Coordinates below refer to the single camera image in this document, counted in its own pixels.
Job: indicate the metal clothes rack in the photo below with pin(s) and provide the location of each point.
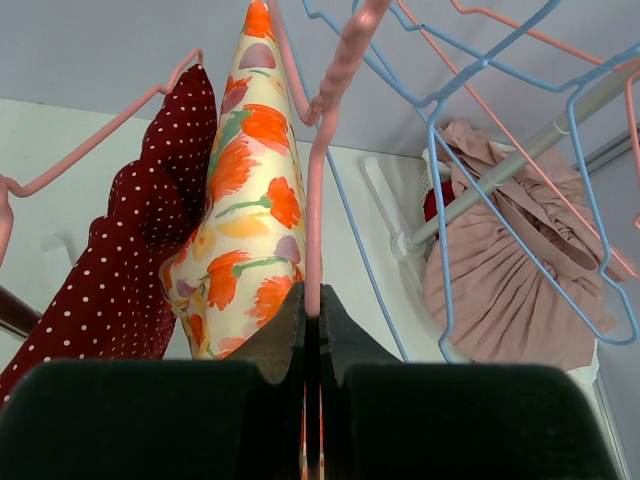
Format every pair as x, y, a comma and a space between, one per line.
410, 248

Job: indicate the blue hanger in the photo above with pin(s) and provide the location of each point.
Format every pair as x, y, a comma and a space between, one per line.
376, 289
575, 150

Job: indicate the pink skirt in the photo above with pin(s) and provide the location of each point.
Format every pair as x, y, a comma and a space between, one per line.
524, 272

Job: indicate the orange floral skirt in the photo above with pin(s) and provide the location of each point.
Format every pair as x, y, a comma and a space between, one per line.
248, 250

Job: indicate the white plastic basket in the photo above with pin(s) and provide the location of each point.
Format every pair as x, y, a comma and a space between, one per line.
584, 375

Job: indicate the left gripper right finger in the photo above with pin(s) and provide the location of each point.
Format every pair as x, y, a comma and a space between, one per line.
343, 342

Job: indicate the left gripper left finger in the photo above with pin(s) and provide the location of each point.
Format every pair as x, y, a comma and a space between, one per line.
272, 348

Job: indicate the red polka dot skirt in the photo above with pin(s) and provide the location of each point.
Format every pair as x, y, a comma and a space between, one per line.
111, 305

